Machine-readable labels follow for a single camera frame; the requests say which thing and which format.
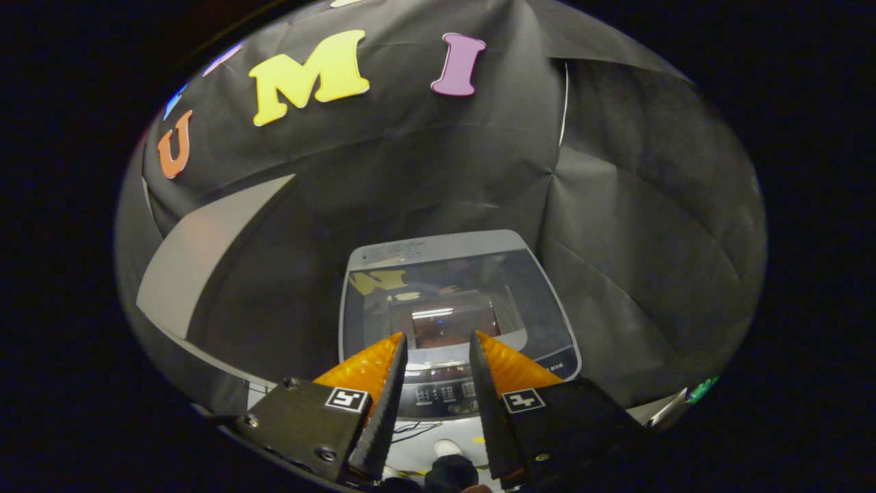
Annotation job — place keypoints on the small green object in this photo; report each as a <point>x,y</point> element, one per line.
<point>703,389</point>

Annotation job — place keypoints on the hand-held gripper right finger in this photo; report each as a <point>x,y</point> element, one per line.
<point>489,418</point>

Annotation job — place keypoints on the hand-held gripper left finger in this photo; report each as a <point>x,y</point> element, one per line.
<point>383,418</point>

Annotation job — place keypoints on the grey washing machine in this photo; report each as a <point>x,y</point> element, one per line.
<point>438,397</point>

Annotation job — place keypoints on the grey cabinet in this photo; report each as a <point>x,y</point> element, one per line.
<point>198,260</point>

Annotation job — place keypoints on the black backdrop cloth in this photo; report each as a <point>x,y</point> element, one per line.
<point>424,164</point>

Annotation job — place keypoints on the person's dark trouser leg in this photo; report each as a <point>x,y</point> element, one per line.
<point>452,474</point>

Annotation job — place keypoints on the person's white shoe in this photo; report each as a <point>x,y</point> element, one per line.
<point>448,448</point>

